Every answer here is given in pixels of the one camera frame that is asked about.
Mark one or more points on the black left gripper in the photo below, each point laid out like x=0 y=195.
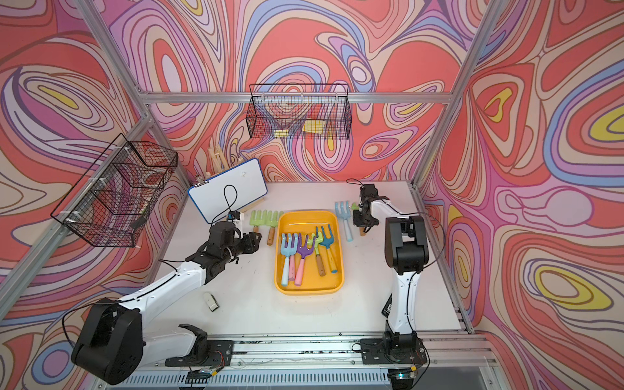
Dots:
x=250 y=244

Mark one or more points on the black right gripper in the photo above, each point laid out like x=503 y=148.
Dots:
x=360 y=223

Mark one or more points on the green hand fork wooden handle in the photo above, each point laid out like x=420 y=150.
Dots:
x=272 y=222

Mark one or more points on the teal cultivator yellow handle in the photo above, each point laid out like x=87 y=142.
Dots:
x=326 y=242

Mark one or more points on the purple cultivator pink handle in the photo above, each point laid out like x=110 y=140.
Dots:
x=304 y=249
x=292 y=265

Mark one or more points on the yellow plastic storage tray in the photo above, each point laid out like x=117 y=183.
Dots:
x=305 y=222

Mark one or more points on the green rake wooden handle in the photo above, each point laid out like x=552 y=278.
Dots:
x=257 y=219

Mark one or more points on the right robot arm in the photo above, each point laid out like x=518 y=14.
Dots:
x=406 y=253

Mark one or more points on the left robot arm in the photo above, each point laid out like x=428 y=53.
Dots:
x=112 y=343

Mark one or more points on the wooden whiteboard stand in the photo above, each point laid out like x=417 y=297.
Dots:
x=250 y=207

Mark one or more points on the blue framed whiteboard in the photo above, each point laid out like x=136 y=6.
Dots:
x=231 y=190

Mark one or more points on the small grey clip device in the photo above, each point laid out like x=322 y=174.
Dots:
x=211 y=302

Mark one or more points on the wooden utensils behind whiteboard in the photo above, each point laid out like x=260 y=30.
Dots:
x=219 y=164

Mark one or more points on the black handheld scanner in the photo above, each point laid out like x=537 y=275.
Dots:
x=387 y=307

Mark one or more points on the yellow sponge in basket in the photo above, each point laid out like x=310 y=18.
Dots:
x=316 y=127

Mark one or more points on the green circuit board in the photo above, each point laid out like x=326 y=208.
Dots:
x=200 y=376

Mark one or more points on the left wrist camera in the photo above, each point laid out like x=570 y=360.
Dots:
x=235 y=218

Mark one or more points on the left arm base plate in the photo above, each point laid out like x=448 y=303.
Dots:
x=206 y=354

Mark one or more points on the black wire basket back wall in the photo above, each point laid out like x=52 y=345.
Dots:
x=275 y=106

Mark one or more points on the black wire basket wall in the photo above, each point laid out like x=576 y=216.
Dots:
x=275 y=106
x=111 y=203

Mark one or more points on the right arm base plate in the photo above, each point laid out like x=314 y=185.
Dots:
x=393 y=352

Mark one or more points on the black wire basket left wall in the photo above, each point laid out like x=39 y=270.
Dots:
x=111 y=203

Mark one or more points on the aluminium front rail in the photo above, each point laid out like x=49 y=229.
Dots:
x=325 y=361

